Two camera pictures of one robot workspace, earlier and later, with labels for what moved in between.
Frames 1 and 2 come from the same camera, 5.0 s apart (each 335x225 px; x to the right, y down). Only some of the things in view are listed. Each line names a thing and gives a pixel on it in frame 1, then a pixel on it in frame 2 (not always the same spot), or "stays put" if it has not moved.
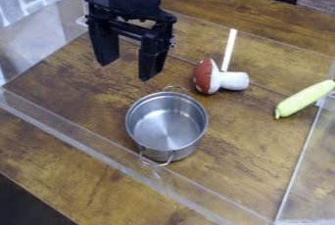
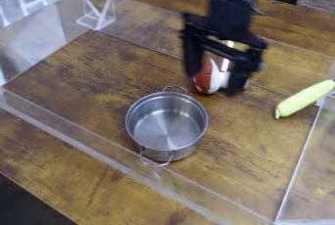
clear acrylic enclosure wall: x=308 y=199 stays put
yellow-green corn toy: x=305 y=98 stays put
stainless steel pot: x=166 y=121 stays put
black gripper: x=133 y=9 to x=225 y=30
